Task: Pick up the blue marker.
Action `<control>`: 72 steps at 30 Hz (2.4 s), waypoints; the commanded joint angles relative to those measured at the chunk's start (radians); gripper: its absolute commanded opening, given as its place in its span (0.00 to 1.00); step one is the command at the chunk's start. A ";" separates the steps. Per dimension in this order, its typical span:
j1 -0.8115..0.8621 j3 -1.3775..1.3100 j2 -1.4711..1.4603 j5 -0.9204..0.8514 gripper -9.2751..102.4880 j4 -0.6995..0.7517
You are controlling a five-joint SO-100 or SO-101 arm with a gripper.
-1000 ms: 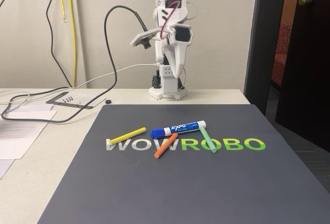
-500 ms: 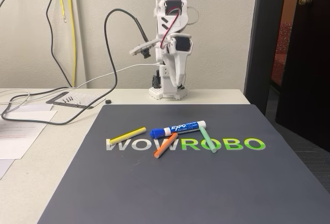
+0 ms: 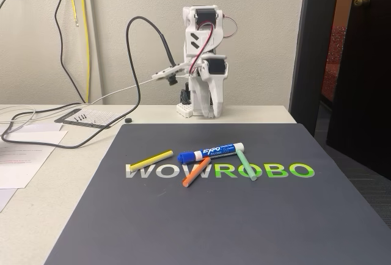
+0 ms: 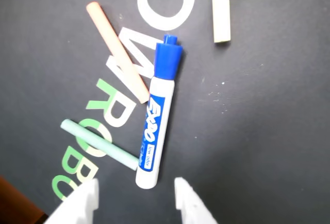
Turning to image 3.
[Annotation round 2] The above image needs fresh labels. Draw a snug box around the long yellow cable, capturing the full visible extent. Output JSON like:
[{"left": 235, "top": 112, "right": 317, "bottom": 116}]
[{"left": 79, "top": 0, "right": 91, "bottom": 103}]

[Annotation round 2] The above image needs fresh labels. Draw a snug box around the grey white screw mat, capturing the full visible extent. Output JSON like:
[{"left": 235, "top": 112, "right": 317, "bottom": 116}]
[{"left": 54, "top": 109, "right": 127, "bottom": 130}]

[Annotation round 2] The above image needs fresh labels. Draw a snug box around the white wrist camera board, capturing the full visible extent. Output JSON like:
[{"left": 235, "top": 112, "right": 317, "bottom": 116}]
[{"left": 152, "top": 62, "right": 188, "bottom": 86}]

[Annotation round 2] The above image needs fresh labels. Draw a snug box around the yellow chalk stick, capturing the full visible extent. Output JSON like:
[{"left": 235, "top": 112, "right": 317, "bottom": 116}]
[{"left": 129, "top": 150, "right": 174, "bottom": 173}]

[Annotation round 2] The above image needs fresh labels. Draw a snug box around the dark grey door frame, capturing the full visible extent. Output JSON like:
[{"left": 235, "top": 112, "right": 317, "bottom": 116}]
[{"left": 288, "top": 0, "right": 342, "bottom": 137}]

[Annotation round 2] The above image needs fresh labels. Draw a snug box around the printed text paper sheet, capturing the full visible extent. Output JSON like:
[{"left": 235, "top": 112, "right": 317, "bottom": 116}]
[{"left": 0, "top": 143, "right": 59, "bottom": 190}]

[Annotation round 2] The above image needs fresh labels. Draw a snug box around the orange chalk stick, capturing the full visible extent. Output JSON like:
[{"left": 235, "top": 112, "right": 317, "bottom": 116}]
[{"left": 181, "top": 156, "right": 211, "bottom": 188}]

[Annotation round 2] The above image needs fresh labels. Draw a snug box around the thin black wall cable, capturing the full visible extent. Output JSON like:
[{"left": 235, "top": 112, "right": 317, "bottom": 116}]
[{"left": 54, "top": 0, "right": 86, "bottom": 104}]

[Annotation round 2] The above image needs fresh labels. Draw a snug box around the blue Expo marker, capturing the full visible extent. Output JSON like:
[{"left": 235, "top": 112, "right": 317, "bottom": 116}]
[{"left": 177, "top": 142, "right": 246, "bottom": 164}]

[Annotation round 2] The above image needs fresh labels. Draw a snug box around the green chalk stick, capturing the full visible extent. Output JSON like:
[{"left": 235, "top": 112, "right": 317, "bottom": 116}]
[{"left": 236, "top": 150, "right": 258, "bottom": 182}]

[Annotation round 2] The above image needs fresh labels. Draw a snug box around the dark wooden door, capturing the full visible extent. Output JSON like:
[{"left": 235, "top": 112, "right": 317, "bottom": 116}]
[{"left": 325, "top": 0, "right": 391, "bottom": 182}]

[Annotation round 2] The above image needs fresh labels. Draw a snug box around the white cable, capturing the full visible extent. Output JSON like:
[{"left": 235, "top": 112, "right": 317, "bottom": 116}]
[{"left": 0, "top": 74, "right": 190, "bottom": 131}]

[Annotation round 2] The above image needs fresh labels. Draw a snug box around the pale grey paper sheet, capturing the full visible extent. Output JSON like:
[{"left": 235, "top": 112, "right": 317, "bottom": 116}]
[{"left": 0, "top": 187, "right": 16, "bottom": 213}]

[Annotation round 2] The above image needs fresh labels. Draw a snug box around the black table clamp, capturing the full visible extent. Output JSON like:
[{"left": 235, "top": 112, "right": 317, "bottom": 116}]
[{"left": 178, "top": 82, "right": 191, "bottom": 104}]

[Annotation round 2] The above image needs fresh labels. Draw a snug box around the thick black camera cable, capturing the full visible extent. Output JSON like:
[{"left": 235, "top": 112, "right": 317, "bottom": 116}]
[{"left": 1, "top": 16, "right": 177, "bottom": 150}]

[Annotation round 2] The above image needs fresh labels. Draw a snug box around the white paper sheet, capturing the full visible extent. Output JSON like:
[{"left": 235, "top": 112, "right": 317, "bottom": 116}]
[
  {"left": 0, "top": 129, "right": 69, "bottom": 147},
  {"left": 0, "top": 123, "right": 64, "bottom": 133}
]

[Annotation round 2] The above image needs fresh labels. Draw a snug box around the grey WOWROBO mat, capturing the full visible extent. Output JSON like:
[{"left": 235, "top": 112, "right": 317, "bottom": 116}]
[{"left": 44, "top": 123, "right": 390, "bottom": 265}]

